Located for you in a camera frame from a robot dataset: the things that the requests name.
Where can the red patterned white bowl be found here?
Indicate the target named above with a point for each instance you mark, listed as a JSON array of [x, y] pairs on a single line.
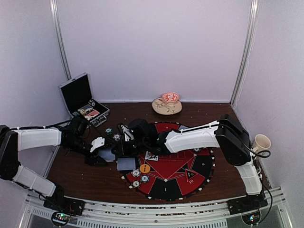
[[170, 98]]

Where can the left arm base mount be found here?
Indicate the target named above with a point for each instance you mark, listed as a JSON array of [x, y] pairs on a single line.
[[59, 202]]

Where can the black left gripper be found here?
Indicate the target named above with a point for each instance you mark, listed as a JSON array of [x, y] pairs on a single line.
[[91, 160]]

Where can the aluminium front rail frame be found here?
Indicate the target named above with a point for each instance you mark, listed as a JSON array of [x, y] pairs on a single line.
[[208, 214]]

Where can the blue white chip seat two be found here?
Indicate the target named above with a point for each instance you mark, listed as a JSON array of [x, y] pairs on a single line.
[[136, 173]]

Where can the blue white poker chip stack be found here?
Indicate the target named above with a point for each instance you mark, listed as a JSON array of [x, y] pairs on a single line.
[[116, 137]]

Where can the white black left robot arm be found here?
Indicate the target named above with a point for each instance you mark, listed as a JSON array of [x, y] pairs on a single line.
[[14, 140]]

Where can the round red black poker mat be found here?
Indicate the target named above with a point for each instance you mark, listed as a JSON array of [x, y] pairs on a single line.
[[174, 177]]

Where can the aluminium poker chip case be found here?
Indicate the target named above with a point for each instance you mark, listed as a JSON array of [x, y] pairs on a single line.
[[79, 101]]

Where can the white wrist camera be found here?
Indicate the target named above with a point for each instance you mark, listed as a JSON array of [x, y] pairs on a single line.
[[125, 132], [97, 143]]

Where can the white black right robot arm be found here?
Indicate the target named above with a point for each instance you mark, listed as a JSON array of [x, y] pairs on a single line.
[[226, 134]]

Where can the face-up king card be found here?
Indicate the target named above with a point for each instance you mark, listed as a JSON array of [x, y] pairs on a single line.
[[151, 157]]

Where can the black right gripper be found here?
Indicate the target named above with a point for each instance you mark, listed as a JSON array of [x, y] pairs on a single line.
[[123, 152]]

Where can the orange big blind button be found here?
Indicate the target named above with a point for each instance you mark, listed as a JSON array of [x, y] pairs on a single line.
[[145, 168]]

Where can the blue playing card deck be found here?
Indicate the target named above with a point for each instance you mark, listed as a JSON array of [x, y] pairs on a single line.
[[107, 155]]

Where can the right aluminium corner post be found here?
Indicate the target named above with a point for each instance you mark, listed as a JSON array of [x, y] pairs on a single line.
[[251, 28]]

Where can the face-down card seat three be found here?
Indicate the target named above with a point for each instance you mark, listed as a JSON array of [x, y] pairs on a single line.
[[124, 164]]

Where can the dealt blue playing card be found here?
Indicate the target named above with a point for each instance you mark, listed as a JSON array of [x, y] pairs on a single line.
[[183, 128]]

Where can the cream floral ceramic plate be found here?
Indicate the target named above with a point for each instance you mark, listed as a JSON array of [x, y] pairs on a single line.
[[164, 108]]

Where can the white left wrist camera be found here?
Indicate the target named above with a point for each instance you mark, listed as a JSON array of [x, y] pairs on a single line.
[[97, 143]]

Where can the white printed ceramic mug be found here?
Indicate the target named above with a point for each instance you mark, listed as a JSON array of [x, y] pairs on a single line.
[[260, 143]]

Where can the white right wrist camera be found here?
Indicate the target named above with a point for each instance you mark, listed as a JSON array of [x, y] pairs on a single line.
[[125, 132]]

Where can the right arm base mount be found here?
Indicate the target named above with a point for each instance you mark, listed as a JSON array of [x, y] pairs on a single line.
[[246, 203]]

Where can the black hundred chip seat two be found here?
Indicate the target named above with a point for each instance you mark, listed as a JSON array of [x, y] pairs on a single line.
[[136, 184]]

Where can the aluminium corner post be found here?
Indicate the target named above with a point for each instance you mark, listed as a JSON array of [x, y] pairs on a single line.
[[251, 28], [56, 22]]

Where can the left aluminium corner post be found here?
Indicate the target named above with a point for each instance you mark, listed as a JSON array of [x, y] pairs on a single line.
[[56, 22]]

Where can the green poker chip stack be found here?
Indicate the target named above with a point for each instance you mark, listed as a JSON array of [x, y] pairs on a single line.
[[109, 131]]

